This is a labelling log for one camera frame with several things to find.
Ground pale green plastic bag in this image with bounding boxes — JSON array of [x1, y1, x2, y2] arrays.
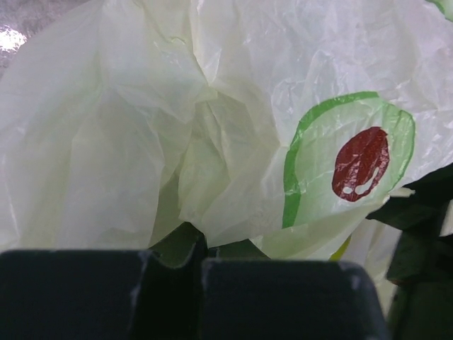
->
[[0, 0, 453, 295]]

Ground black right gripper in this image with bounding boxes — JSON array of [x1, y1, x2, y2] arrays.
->
[[368, 165, 452, 339]]

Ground green fruit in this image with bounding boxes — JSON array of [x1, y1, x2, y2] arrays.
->
[[329, 236, 351, 261]]

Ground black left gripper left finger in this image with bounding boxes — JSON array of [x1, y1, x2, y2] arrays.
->
[[1, 223, 207, 339]]

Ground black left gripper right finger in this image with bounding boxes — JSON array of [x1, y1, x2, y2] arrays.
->
[[200, 239, 391, 339]]

